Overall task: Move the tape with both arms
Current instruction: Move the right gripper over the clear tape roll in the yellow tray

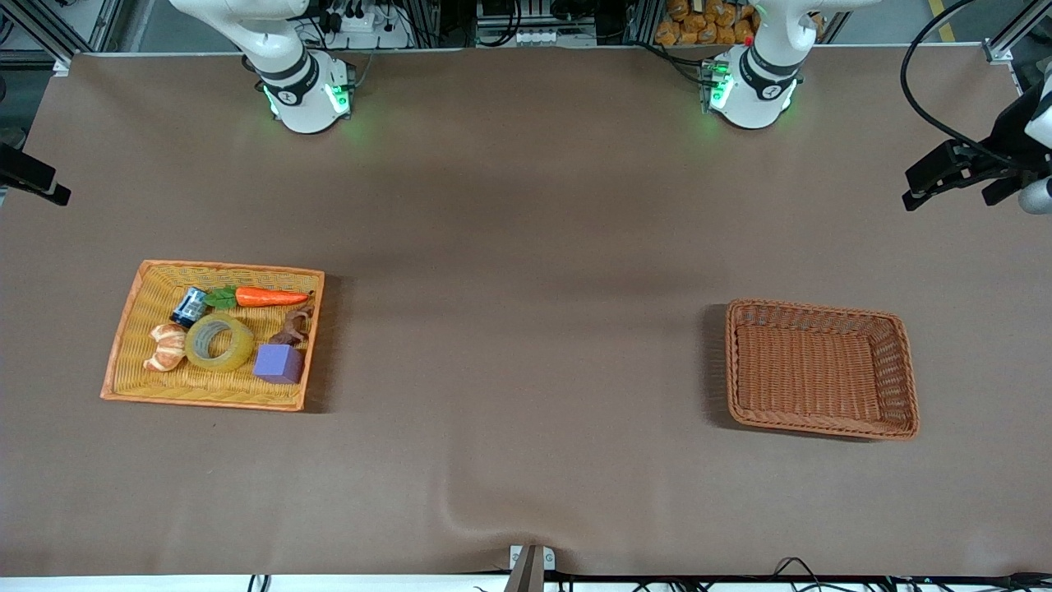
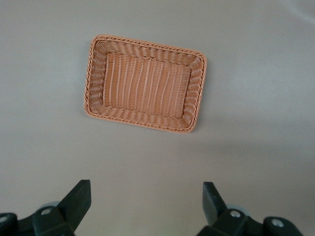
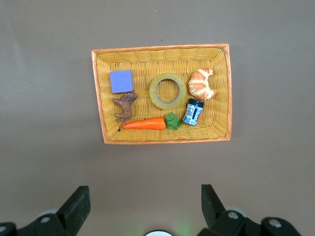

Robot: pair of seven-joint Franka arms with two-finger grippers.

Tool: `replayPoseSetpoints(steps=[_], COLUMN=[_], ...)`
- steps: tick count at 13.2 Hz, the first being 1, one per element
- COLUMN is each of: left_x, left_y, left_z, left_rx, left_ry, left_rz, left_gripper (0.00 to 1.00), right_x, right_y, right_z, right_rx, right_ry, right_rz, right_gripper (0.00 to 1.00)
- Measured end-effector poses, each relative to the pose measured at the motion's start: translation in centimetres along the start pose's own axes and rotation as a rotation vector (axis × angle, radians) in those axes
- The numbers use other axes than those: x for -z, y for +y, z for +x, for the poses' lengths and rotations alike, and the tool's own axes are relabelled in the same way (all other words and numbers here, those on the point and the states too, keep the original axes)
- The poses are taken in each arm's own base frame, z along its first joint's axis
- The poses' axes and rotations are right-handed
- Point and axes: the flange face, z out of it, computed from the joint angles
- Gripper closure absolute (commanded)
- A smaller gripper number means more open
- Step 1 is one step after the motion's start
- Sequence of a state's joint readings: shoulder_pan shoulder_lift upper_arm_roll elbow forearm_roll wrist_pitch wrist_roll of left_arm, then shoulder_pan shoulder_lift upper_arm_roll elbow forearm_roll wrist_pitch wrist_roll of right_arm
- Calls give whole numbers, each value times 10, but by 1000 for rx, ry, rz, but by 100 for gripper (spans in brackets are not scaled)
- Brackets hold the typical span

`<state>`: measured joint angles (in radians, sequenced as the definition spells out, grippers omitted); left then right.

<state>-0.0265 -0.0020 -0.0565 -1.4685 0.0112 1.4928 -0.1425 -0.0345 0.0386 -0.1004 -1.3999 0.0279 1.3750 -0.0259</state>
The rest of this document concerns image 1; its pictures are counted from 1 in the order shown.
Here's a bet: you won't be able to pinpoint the white power strip with plugs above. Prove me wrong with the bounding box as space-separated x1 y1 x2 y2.
316 0 414 51

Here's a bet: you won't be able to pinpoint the yellow clear tape roll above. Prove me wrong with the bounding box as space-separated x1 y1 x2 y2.
184 312 256 373

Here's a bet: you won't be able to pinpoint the small blue labelled jar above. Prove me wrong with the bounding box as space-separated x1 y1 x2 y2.
169 286 210 328

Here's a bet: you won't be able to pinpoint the bag of orange bread rolls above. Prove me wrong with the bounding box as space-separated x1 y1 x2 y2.
654 0 759 47

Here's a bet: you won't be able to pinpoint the brown table cover sheet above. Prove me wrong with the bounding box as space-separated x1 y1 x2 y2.
0 45 1052 578

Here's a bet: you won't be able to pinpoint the toy croissant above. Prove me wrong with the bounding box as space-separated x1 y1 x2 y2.
143 323 190 373

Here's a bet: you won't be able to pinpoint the purple foam cube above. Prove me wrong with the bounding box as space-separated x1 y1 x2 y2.
252 344 306 386

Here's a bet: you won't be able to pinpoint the yellow wicker basket orange rim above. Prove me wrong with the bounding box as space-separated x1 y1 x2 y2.
100 261 326 412

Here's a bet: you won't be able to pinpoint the brown wicker basket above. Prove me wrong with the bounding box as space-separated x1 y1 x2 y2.
725 298 921 442

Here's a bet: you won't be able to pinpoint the grey metal camera mount bracket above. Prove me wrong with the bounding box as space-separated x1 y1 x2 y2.
504 543 557 592

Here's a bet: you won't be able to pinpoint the orange toy carrot green leaves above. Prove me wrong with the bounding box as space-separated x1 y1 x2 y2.
204 285 316 310

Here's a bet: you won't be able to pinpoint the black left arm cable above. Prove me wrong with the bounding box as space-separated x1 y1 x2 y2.
900 0 1008 165

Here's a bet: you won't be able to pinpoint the aluminium frame profile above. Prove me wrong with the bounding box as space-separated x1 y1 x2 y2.
982 0 1038 65
0 0 76 76

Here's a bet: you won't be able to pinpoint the black cable bundle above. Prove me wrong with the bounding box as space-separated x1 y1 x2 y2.
559 557 1052 592

